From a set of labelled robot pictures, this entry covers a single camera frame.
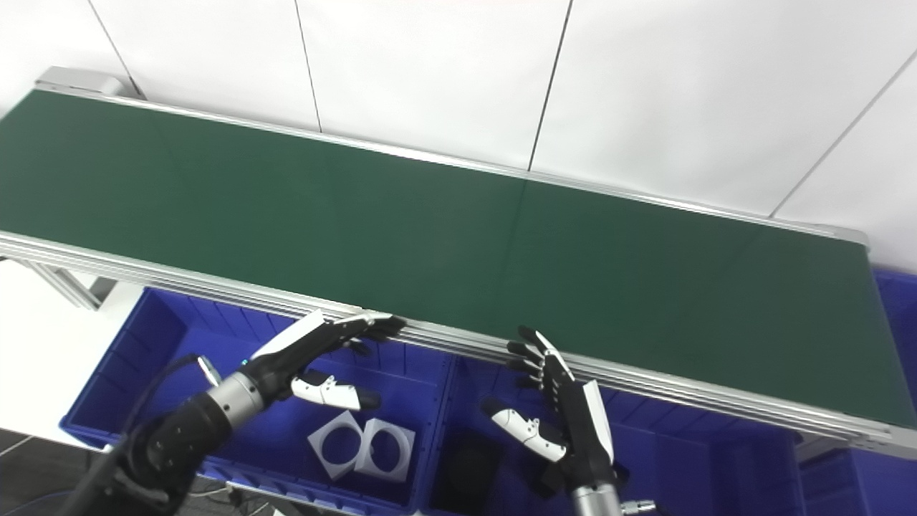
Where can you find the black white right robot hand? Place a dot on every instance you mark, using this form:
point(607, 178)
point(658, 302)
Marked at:
point(584, 437)

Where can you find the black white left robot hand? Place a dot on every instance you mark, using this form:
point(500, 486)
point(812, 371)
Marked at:
point(301, 351)

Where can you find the white square part round hole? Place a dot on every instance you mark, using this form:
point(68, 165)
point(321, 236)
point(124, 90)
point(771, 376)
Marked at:
point(315, 437)
point(407, 437)

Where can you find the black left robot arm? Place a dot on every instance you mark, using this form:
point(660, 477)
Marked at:
point(179, 437)

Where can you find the blue plastic bin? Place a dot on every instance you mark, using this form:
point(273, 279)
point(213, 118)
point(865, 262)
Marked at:
point(702, 459)
point(888, 487)
point(143, 373)

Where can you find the black part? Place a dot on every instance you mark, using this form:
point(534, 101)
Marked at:
point(466, 473)

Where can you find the aluminium conveyor leg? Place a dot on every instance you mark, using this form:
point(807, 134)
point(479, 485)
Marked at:
point(71, 287)

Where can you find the grey conveyor end housing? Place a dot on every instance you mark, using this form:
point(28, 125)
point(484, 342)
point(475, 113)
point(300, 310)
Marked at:
point(79, 77)

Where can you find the green conveyor belt aluminium frame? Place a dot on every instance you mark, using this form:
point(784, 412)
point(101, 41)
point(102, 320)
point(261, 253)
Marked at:
point(430, 236)

